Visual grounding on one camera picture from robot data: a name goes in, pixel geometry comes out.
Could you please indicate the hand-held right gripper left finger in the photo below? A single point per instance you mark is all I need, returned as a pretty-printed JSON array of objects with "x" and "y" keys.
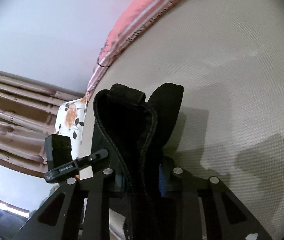
[{"x": 119, "y": 183}]

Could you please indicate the cream bed sheet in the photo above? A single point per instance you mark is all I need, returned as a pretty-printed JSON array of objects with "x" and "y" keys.
[{"x": 115, "y": 220}]

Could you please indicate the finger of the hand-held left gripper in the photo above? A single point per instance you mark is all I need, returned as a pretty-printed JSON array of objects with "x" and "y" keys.
[{"x": 97, "y": 155}]

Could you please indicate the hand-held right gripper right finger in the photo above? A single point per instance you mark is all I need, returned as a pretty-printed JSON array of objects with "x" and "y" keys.
[{"x": 160, "y": 180}]

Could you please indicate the wooden bed headboard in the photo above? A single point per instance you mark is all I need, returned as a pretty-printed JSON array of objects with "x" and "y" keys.
[{"x": 7, "y": 105}]

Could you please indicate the beige mattress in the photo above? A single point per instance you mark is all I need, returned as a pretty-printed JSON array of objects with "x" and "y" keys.
[{"x": 231, "y": 80}]

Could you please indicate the white floral pillow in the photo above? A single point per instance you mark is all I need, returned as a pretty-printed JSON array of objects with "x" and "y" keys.
[{"x": 69, "y": 115}]

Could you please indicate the black pants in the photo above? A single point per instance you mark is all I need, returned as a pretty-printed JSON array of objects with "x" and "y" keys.
[{"x": 132, "y": 130}]

